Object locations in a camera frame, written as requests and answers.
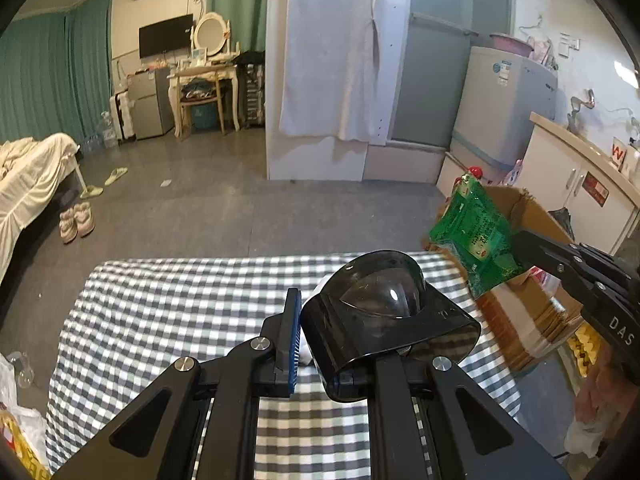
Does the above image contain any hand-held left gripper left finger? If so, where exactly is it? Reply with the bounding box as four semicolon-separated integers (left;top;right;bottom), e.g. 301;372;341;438
52;287;303;480

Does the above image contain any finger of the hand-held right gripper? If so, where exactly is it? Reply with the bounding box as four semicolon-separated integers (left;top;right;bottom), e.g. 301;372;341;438
512;229;608;312

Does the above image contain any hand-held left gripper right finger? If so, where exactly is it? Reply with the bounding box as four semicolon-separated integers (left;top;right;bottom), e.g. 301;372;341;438
327;347;571;480

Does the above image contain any cardboard box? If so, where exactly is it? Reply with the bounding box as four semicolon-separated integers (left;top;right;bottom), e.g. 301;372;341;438
425;185;596;376

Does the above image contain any green snack packet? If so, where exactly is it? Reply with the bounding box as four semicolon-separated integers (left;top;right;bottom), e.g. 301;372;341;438
429;172;532;298

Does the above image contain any black plastic container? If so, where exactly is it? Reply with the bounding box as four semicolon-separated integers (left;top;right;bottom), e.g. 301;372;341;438
301;249;482;403

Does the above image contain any person's right hand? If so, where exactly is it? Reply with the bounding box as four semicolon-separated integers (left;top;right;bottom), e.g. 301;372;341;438
597;347;640;413

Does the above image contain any yellow patterned packet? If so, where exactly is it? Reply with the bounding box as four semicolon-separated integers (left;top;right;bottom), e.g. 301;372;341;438
569;325;607;377

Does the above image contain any white sink cabinet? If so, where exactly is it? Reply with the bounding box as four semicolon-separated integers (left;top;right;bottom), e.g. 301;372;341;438
510;112;640;257

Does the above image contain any white plastic bag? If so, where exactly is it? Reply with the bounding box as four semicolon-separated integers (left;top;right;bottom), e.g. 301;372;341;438
0;355;49;461
564;407;618;459

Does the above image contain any checked tablecloth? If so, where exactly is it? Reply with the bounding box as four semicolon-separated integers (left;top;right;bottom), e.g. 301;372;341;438
45;250;521;480

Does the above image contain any metal faucet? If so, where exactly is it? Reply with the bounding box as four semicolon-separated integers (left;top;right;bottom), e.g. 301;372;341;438
566;88;597;132

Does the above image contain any white washing machine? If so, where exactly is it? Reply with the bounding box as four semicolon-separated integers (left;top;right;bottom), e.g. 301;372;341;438
446;46;560;185

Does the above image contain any frosted glass door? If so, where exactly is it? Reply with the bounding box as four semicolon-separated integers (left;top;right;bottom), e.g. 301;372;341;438
385;0;514;150

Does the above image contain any pink basin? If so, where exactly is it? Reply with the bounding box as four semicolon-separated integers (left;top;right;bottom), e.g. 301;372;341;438
489;32;534;59

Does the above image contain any teal bin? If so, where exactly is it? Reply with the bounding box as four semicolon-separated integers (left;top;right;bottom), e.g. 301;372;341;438
192;105;219;131

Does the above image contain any pink fuzzy slipper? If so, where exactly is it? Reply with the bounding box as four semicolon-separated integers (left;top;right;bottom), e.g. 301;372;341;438
59;205;79;245
74;201;96;238

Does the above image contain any wooden chair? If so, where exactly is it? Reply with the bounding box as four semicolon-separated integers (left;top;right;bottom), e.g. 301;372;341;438
179;77;226;135

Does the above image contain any black storage rack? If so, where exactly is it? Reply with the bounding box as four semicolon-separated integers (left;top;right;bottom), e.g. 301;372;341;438
236;51;266;130

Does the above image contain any clear plastic bottle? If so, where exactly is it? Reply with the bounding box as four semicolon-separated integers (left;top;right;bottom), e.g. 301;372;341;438
4;350;37;392

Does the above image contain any silver fridge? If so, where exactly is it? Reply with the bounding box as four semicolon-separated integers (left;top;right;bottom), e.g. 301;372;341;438
127;67;175;141

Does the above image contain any large water bottle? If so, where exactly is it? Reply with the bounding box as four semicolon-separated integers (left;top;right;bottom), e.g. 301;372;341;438
100;110;119;150

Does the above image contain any white suitcase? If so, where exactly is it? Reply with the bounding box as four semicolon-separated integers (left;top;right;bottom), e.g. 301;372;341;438
110;91;137;143

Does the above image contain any white vanity table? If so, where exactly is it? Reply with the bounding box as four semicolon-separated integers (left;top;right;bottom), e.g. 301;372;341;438
167;52;241;136

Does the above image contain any white hanging towel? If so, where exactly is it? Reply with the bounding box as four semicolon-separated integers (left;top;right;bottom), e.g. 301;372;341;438
279;0;387;142

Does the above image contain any yellow plastic bag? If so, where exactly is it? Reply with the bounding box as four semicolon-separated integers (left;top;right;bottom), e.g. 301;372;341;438
0;409;52;480

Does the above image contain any bed with white sheet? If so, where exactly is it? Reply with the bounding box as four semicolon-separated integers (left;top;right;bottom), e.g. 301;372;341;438
0;132;82;281

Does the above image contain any white oval mirror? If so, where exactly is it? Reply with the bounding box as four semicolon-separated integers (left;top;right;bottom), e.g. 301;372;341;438
192;11;234;59

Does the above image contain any black monitor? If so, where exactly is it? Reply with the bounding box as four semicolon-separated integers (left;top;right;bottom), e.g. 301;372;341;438
138;14;195;60

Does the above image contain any green curtain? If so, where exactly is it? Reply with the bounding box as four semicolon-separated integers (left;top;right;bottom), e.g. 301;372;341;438
0;0;114;145
207;0;269;54

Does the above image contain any white wall switch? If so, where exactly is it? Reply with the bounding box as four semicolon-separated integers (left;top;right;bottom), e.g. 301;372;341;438
558;32;581;59

